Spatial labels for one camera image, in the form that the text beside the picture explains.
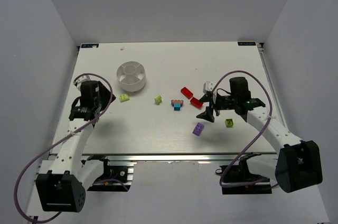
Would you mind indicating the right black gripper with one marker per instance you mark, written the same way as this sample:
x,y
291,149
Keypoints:
x,y
214,103

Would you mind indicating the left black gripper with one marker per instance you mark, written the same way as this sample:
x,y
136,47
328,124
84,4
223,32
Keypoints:
x,y
106,93

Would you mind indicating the dark green lego brick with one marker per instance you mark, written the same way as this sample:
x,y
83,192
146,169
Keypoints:
x,y
229,123

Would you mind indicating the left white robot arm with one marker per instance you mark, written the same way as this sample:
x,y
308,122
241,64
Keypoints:
x,y
63,187

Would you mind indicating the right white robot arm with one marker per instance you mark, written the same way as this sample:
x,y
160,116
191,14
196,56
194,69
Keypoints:
x,y
298,162

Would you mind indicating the red lego short brick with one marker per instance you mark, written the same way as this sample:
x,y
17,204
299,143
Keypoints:
x,y
196,103

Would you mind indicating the light green lego left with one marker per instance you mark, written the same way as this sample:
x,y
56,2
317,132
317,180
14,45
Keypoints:
x,y
124,97

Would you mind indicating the light green lego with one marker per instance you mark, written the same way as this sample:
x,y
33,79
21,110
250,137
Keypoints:
x,y
124,97
158,99

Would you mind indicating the purple flat lego brick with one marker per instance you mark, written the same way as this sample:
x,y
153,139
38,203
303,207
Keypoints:
x,y
198,129

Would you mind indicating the red lego long brick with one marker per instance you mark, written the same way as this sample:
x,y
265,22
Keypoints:
x,y
186,92

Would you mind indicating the white divided round container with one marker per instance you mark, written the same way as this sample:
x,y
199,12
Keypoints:
x,y
131,76

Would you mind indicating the light green lego center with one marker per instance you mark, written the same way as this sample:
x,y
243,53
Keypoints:
x,y
158,99

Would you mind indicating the left blue table label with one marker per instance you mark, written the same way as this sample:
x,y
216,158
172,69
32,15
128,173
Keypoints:
x,y
89,45

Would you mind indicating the blue table label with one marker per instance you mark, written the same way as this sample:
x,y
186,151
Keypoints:
x,y
246,43
89,45

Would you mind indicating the right blue table label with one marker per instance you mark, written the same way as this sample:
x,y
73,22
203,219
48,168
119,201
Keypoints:
x,y
246,43

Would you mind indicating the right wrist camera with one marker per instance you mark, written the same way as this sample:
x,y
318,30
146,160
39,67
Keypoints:
x,y
208,87

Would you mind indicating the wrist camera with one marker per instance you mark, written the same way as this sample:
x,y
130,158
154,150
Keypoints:
x,y
208,87
77,82

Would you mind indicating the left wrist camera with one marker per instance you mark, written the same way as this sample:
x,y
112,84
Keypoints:
x,y
77,82

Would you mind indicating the aluminium table frame rail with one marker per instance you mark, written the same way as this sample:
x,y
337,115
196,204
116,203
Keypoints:
x,y
279,111

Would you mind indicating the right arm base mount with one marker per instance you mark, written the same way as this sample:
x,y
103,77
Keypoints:
x,y
239,173

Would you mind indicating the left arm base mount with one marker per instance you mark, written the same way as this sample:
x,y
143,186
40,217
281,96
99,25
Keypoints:
x,y
112,170

